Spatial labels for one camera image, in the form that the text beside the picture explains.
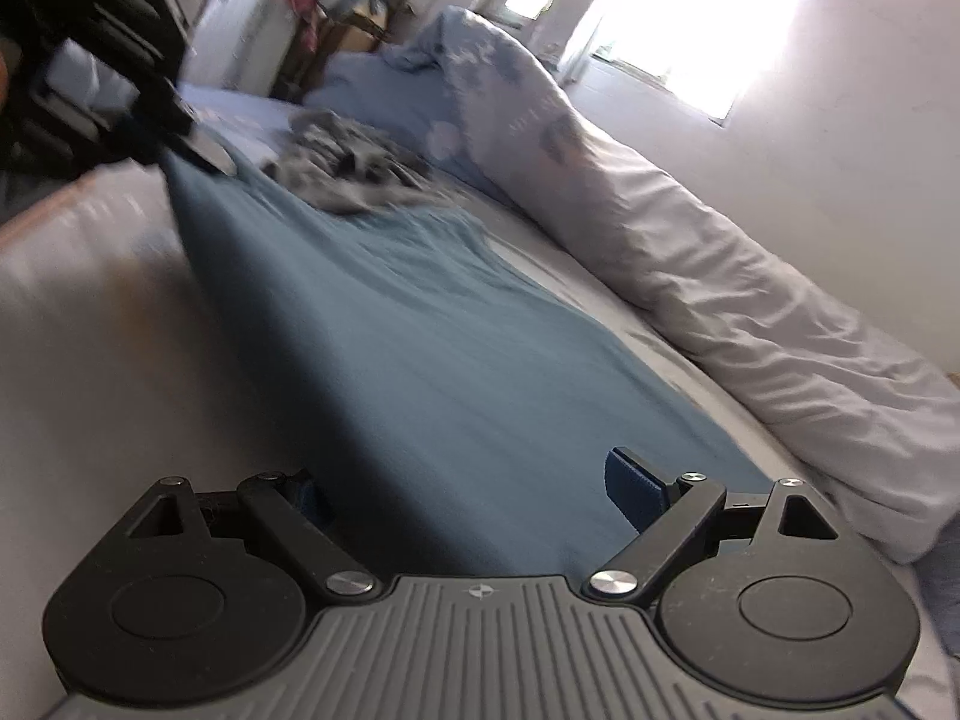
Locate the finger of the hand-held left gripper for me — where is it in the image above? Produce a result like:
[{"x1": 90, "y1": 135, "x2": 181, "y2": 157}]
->
[{"x1": 131, "y1": 67, "x2": 237, "y2": 179}]

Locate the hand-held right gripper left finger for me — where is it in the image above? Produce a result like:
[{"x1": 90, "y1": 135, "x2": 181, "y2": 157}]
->
[{"x1": 124, "y1": 467, "x2": 380, "y2": 602}]

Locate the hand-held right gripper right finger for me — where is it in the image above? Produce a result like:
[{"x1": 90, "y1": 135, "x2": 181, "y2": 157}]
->
[{"x1": 583, "y1": 448, "x2": 839, "y2": 607}]

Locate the teal long-sleeve shirt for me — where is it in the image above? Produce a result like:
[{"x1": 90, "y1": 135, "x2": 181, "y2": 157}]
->
[{"x1": 161, "y1": 139, "x2": 773, "y2": 593}]

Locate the white storage case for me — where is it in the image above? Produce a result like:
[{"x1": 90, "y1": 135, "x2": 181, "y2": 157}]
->
[{"x1": 184, "y1": 0, "x2": 301, "y2": 102}]

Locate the grey garment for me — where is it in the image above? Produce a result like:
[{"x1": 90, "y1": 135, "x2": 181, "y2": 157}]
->
[{"x1": 262, "y1": 106, "x2": 443, "y2": 217}]

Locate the cardboard box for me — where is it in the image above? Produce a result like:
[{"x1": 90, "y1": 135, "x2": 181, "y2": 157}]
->
[{"x1": 322, "y1": 0, "x2": 413, "y2": 55}]

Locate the grey printed duvet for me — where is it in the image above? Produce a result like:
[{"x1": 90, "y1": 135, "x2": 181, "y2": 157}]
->
[{"x1": 379, "y1": 6, "x2": 960, "y2": 565}]

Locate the dark blue cartoon pillow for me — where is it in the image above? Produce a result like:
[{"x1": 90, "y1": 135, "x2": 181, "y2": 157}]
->
[{"x1": 911, "y1": 532, "x2": 960, "y2": 661}]

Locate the wide window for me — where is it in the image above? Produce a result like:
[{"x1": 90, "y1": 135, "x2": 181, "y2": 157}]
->
[{"x1": 592, "y1": 0, "x2": 818, "y2": 125}]

